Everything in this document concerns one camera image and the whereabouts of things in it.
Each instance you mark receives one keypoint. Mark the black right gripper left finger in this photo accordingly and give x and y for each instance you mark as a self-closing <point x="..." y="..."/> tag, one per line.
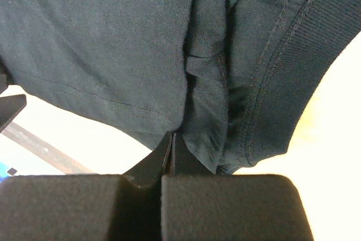
<point x="150" y="169"/>

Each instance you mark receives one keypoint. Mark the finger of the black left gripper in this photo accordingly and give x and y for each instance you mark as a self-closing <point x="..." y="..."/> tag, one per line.
<point x="11" y="106"/>
<point x="3" y="80"/>

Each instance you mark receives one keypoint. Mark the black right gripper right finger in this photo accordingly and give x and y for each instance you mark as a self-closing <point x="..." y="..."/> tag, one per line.
<point x="182" y="161"/>

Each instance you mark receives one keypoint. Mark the black t-shirt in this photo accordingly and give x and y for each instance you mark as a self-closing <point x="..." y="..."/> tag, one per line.
<point x="233" y="76"/>

